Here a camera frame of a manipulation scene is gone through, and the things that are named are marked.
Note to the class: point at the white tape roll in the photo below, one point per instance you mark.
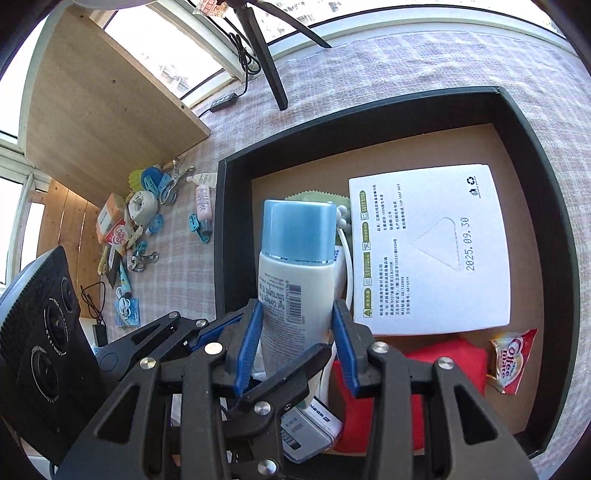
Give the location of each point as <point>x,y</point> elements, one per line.
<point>143,207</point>

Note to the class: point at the wooden board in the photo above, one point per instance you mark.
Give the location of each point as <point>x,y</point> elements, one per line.
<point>92,115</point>

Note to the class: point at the black power adapter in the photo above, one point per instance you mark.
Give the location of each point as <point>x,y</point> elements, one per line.
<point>224,102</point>

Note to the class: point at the coffee creamer packet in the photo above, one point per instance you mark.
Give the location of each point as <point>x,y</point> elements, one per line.
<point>117,235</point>
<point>510,360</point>

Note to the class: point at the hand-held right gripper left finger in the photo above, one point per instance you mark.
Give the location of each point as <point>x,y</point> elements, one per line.
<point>247,350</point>

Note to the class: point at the red cloth pouch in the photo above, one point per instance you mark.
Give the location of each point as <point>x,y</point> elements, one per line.
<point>351,429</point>

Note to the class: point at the small blue tube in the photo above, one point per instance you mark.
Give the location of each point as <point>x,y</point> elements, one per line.
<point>124,277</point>

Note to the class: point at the white tissue packet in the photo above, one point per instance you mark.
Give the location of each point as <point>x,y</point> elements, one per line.
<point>314,429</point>

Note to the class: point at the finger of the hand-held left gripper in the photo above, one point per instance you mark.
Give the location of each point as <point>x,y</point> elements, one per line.
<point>286,383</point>
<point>214,332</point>

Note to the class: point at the small white tube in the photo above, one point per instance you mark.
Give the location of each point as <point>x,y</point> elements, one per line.
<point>205,179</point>

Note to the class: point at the metal spring clip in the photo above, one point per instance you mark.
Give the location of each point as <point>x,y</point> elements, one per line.
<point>143,261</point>
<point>173,187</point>

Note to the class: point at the black tripod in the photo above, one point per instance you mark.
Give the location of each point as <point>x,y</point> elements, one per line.
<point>272,69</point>

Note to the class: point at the small orange box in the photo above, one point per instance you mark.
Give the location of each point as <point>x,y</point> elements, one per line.
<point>108,214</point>

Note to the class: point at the wooden slat panel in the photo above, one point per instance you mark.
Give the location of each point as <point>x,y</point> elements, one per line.
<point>64,226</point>

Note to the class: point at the wooden clothespin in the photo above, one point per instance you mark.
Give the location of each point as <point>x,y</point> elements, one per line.
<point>134,237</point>

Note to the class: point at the white bottle with blue cap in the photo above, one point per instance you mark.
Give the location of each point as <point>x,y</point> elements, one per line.
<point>295,286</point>

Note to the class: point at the teal plastic clothespin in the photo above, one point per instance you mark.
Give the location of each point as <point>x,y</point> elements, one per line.
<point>196,226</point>
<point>140,247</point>

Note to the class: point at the black tray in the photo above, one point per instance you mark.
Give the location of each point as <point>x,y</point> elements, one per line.
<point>521,277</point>

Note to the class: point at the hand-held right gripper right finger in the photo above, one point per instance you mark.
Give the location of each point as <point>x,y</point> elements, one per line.
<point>344,350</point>

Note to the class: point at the white flat box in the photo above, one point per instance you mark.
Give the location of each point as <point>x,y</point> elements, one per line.
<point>429,286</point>

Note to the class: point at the pink tube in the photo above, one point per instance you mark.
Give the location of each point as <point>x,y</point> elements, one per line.
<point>203,205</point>

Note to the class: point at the pink checked tablecloth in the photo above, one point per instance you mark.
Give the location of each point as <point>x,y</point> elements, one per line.
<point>415,64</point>

